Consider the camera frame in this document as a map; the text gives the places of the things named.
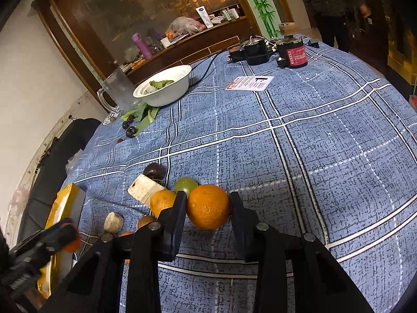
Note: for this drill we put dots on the small orange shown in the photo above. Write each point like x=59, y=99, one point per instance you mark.
x=74, y=245
x=127, y=234
x=162, y=202

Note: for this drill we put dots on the white bowl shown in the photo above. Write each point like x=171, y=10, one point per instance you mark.
x=166, y=93

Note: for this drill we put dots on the translucent plastic bag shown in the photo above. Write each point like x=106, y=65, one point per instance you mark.
x=184, y=26

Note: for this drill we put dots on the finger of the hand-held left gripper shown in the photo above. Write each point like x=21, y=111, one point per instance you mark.
x=62, y=232

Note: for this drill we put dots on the black box device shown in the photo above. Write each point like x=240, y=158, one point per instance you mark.
x=257, y=51

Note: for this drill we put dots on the green leafy vegetable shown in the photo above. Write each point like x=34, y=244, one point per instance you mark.
x=143, y=114

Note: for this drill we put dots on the white red card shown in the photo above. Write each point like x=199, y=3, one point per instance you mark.
x=250, y=83

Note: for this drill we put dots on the white upright box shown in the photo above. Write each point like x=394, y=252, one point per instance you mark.
x=204, y=16

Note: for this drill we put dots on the black adapter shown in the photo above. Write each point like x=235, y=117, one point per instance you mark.
x=236, y=54

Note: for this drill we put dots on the clear glass mug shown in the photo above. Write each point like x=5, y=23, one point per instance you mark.
x=115, y=89

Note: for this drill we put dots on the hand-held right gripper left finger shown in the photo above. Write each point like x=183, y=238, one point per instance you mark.
x=179, y=209

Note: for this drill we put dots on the wooden glass partition counter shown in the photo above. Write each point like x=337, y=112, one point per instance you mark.
x=202, y=47

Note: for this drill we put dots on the blue plaid tablecloth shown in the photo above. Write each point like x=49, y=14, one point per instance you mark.
x=293, y=169

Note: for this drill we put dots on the green round fruit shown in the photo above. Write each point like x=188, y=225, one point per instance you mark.
x=185, y=185

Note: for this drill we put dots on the large dark grape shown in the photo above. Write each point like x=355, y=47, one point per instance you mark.
x=130, y=132

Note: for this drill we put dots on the beige rough ball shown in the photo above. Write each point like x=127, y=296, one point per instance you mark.
x=113, y=222

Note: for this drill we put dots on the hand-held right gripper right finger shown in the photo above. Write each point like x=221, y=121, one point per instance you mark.
x=236, y=212

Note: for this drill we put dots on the bamboo print wall panel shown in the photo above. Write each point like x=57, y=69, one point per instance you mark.
x=260, y=5

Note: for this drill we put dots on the chopped green vegetable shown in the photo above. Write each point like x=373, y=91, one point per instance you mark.
x=161, y=84

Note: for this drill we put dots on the white rectangular block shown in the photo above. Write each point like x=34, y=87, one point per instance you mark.
x=145, y=190

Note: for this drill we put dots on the purple bottle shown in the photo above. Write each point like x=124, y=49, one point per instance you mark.
x=140, y=44

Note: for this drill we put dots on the brown tape roll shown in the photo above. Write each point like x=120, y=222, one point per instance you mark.
x=288, y=28

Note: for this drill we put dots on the dark purple passion fruit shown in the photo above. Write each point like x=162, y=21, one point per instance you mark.
x=154, y=170

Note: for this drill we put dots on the yellow box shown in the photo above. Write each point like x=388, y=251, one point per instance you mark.
x=65, y=196

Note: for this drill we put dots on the large orange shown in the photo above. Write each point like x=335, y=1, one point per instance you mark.
x=208, y=207

